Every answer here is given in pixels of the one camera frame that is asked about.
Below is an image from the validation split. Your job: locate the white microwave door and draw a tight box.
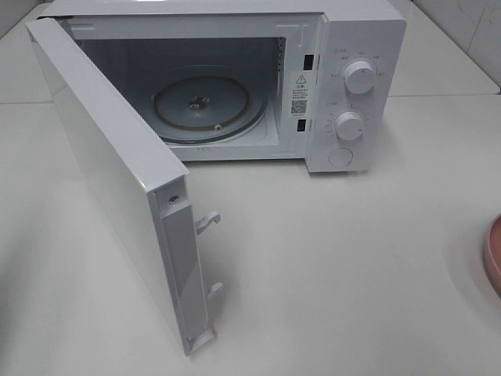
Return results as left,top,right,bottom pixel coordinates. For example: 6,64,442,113
27,18,223,355

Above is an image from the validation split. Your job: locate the white microwave oven body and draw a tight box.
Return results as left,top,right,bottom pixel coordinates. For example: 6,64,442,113
34,1,406,173

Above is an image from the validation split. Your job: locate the white upper power knob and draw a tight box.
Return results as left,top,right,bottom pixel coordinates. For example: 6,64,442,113
342,58,377,95

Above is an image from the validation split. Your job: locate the white timer knob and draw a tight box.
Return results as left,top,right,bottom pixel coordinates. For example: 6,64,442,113
333,111,365,141

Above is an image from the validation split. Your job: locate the round white door button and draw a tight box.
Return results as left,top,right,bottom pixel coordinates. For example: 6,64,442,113
329,148,353,169

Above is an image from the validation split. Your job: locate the pink round plate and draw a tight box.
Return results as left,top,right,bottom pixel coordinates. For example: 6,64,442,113
482,215,500,295

